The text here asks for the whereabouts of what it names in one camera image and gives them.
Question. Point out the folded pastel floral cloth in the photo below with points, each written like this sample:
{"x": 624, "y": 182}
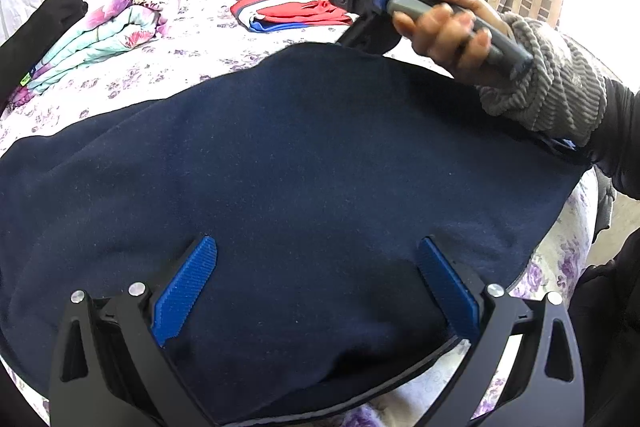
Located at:
{"x": 113, "y": 28}

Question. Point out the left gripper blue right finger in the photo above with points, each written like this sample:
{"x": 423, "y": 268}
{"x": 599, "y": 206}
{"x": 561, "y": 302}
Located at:
{"x": 454, "y": 287}

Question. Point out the right forearm grey knit sleeve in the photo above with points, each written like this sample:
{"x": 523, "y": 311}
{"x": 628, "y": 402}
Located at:
{"x": 567, "y": 94}

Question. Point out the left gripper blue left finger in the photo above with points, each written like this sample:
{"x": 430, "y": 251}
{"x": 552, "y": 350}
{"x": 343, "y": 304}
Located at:
{"x": 176, "y": 289}

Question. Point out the purple floral bedspread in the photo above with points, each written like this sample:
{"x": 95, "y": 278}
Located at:
{"x": 203, "y": 41}

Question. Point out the black garment at bed edge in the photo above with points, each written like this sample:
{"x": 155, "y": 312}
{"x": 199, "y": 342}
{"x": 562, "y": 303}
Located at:
{"x": 20, "y": 53}

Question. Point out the person's right hand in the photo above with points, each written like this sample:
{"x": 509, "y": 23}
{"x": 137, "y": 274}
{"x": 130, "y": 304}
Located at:
{"x": 457, "y": 35}

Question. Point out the navy blue pants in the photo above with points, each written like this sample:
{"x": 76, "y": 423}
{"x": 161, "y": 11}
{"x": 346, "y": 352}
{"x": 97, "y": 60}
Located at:
{"x": 317, "y": 173}

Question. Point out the red white blue garment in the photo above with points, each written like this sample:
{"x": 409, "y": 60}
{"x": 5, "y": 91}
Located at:
{"x": 264, "y": 16}

